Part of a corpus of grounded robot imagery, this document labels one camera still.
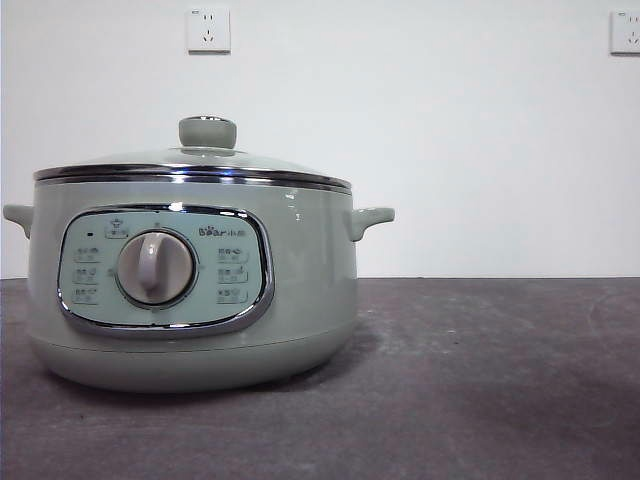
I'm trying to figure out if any glass lid with green knob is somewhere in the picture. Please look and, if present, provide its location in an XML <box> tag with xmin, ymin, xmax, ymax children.
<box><xmin>32</xmin><ymin>115</ymin><xmax>353</xmax><ymax>192</ymax></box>

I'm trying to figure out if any pale green electric cooking pot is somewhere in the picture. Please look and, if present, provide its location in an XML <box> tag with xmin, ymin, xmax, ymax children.
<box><xmin>1</xmin><ymin>172</ymin><xmax>397</xmax><ymax>394</ymax></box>

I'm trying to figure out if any white wall socket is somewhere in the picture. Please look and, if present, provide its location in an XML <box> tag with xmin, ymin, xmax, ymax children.
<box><xmin>187</xmin><ymin>6</ymin><xmax>233</xmax><ymax>56</ymax></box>
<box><xmin>608</xmin><ymin>9</ymin><xmax>640</xmax><ymax>57</ymax></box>

